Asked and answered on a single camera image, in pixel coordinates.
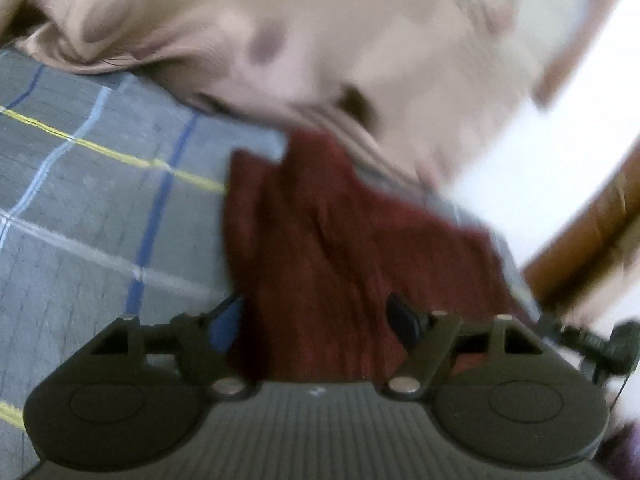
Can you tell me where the beige leaf-print curtain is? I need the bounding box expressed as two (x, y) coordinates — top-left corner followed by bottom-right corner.
(1, 0), (597, 185)

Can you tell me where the brown wooden frame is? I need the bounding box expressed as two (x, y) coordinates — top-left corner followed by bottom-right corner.
(523, 144), (639, 306)

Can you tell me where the dark red fluffy cloth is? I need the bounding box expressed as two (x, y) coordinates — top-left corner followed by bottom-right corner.
(222, 132), (525, 382)

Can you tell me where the grey plaid bed sheet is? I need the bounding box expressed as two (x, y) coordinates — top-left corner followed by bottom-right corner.
(0, 44), (542, 480)

